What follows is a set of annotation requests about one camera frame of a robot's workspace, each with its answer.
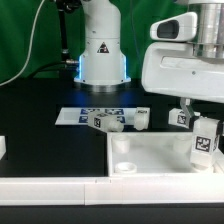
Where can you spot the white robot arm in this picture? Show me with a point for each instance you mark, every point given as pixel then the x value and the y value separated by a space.
pixel 102 65

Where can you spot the white square tabletop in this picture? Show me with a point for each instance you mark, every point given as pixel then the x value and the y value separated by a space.
pixel 147 153

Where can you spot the white front fence rail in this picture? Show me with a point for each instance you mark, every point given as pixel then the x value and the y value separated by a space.
pixel 155 189

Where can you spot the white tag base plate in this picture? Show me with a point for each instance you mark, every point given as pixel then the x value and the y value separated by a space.
pixel 79 116

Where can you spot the white left fence block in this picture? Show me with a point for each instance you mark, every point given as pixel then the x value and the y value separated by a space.
pixel 2 146

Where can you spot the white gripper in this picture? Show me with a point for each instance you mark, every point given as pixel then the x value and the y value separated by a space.
pixel 170 67

